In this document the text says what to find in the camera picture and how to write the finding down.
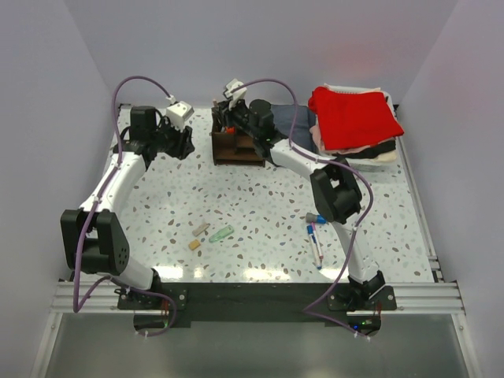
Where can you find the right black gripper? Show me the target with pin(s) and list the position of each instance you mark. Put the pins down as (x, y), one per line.
(225, 114)

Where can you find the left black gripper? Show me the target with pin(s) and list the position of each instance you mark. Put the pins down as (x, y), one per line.
(183, 146)

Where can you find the brown wooden desk organizer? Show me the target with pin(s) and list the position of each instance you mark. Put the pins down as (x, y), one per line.
(231, 149)

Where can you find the purple capped white marker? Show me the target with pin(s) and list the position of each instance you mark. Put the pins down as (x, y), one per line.
(316, 240)

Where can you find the blue capped white marker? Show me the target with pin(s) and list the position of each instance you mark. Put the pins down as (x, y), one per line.
(313, 247)

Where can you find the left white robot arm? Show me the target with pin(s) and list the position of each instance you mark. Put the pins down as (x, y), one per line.
(94, 241)

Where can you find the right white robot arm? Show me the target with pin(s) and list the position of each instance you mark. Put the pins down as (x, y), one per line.
(341, 194)

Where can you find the blue folded towel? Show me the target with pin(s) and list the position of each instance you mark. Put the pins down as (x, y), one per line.
(292, 124)

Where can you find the pink cloth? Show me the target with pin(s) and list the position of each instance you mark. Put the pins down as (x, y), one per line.
(317, 137)

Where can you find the red folded cloth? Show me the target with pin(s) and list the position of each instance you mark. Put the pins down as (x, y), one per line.
(349, 121)

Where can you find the beige eraser piece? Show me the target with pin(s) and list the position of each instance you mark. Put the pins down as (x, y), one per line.
(200, 229)

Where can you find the tan eraser block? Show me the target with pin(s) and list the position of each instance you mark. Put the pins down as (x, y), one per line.
(193, 245)

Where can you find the green clear correction tape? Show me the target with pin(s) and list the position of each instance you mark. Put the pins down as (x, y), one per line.
(221, 234)

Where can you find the white basket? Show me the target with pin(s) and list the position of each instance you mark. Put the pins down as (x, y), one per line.
(374, 164)

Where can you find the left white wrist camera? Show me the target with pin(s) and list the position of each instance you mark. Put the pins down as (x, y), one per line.
(179, 113)

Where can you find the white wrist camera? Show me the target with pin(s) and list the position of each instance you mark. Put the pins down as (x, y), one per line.
(179, 113)
(234, 91)

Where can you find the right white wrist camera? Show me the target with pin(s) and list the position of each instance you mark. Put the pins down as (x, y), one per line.
(234, 91)

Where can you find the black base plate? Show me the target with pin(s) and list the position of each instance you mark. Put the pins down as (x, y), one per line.
(267, 302)

